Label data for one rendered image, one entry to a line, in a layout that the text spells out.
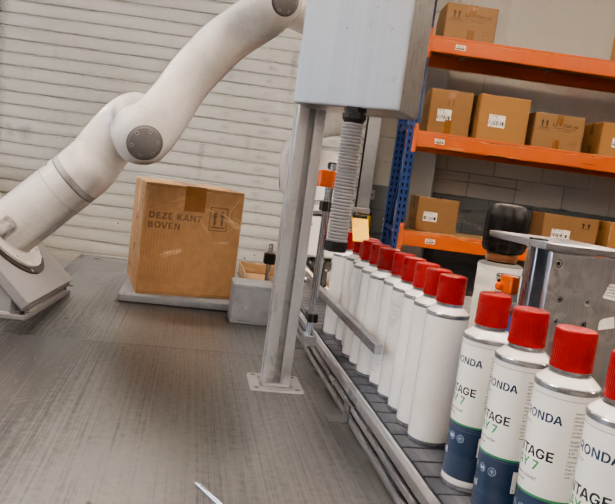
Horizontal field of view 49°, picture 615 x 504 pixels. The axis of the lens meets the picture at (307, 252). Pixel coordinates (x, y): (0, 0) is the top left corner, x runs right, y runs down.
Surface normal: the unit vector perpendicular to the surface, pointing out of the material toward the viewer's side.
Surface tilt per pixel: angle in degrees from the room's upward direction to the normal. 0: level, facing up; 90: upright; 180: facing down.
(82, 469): 0
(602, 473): 90
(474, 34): 91
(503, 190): 90
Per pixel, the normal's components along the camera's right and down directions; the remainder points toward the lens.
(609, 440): -0.62, 0.00
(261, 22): -0.18, 0.79
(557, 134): 0.02, 0.11
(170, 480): 0.13, -0.99
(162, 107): 0.54, -0.01
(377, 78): -0.43, 0.04
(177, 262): 0.32, 0.15
